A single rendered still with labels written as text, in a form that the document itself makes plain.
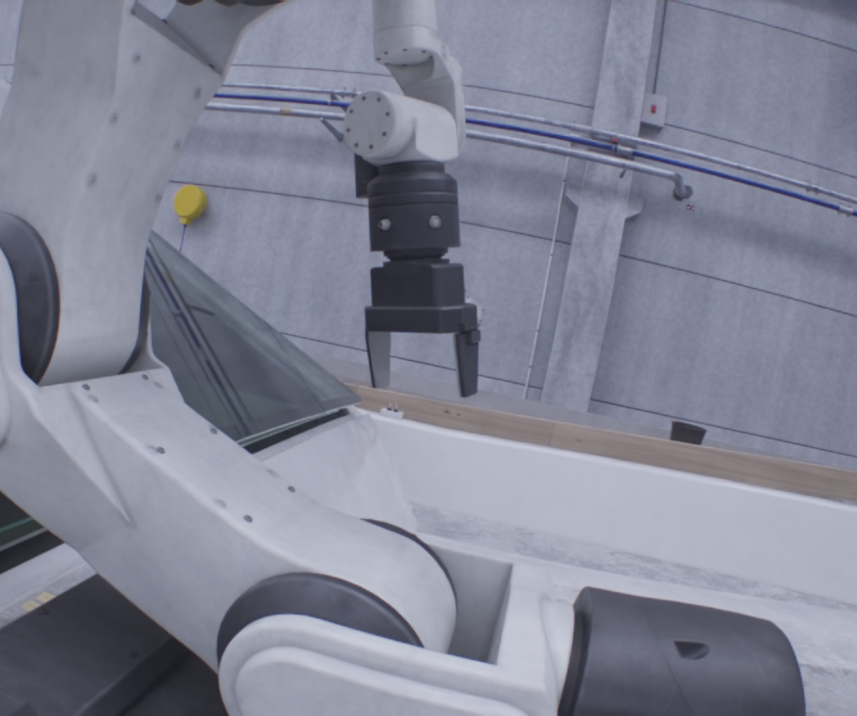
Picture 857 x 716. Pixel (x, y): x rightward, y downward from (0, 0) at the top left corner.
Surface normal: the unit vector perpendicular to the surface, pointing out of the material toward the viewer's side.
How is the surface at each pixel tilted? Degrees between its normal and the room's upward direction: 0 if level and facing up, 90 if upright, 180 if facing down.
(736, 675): 43
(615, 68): 90
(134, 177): 99
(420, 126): 80
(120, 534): 90
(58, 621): 0
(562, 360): 90
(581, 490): 90
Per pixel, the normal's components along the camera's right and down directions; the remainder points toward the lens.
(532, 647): 0.19, -0.97
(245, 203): -0.16, 0.08
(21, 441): 0.04, 0.45
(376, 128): -0.59, 0.16
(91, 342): 0.93, 0.35
